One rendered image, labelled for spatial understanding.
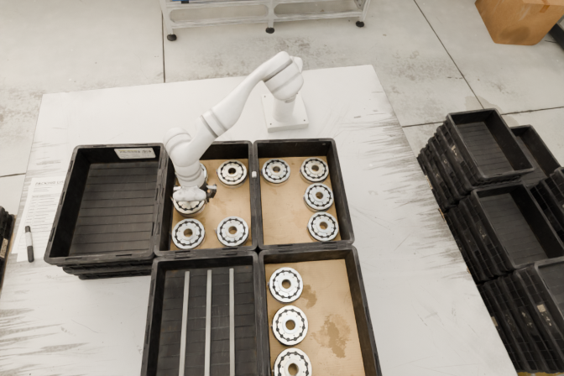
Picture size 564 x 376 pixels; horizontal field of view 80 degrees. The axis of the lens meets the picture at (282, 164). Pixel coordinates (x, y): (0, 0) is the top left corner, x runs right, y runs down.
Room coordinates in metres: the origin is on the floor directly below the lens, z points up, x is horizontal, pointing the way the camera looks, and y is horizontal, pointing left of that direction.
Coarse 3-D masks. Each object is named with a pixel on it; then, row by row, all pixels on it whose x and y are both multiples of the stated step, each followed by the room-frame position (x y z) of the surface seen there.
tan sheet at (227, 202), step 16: (208, 160) 0.64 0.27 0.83; (224, 160) 0.65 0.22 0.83; (240, 160) 0.66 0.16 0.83; (208, 176) 0.57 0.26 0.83; (224, 192) 0.52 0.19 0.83; (240, 192) 0.53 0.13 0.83; (208, 208) 0.45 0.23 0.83; (224, 208) 0.46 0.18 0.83; (240, 208) 0.47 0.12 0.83; (208, 224) 0.39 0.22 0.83; (208, 240) 0.34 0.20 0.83
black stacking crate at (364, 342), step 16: (272, 256) 0.29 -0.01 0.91; (288, 256) 0.30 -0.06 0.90; (304, 256) 0.31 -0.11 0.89; (320, 256) 0.33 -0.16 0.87; (336, 256) 0.34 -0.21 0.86; (352, 256) 0.32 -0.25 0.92; (352, 272) 0.29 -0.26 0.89; (352, 288) 0.25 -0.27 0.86; (352, 304) 0.21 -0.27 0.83; (368, 352) 0.07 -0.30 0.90; (368, 368) 0.04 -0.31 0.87
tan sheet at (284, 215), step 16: (288, 160) 0.69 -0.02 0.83; (304, 160) 0.70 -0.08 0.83; (272, 192) 0.55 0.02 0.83; (288, 192) 0.55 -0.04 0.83; (304, 192) 0.56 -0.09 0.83; (272, 208) 0.48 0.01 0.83; (288, 208) 0.49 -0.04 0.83; (304, 208) 0.50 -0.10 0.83; (272, 224) 0.43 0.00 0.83; (288, 224) 0.43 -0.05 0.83; (304, 224) 0.44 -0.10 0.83; (272, 240) 0.37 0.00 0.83; (288, 240) 0.38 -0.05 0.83; (304, 240) 0.38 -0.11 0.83; (336, 240) 0.40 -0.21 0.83
